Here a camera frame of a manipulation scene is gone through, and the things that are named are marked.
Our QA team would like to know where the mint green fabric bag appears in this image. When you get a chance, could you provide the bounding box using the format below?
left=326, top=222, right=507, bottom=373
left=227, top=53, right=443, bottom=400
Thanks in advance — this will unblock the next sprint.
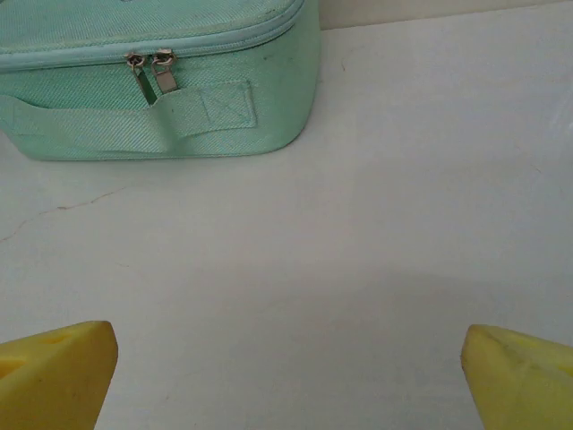
left=0, top=0, right=322, bottom=162

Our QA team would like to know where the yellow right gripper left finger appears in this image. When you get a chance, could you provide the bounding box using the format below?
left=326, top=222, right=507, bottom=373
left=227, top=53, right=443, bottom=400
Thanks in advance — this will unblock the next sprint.
left=0, top=320, right=119, bottom=430

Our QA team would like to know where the silver bag zipper pull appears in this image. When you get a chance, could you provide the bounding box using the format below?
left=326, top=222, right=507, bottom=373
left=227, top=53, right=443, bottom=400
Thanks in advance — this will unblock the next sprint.
left=150, top=49, right=181, bottom=98

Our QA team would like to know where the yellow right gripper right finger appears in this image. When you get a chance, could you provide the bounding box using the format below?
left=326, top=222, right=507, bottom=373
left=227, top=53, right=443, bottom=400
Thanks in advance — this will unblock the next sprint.
left=461, top=323, right=573, bottom=430

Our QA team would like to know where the mint green bag handle strap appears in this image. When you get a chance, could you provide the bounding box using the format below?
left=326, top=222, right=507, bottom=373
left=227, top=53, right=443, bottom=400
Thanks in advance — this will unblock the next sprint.
left=0, top=80, right=259, bottom=156

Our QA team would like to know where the green bag zipper pull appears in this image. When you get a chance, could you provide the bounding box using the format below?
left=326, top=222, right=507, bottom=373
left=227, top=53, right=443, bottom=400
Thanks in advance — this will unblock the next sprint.
left=124, top=52, right=158, bottom=109

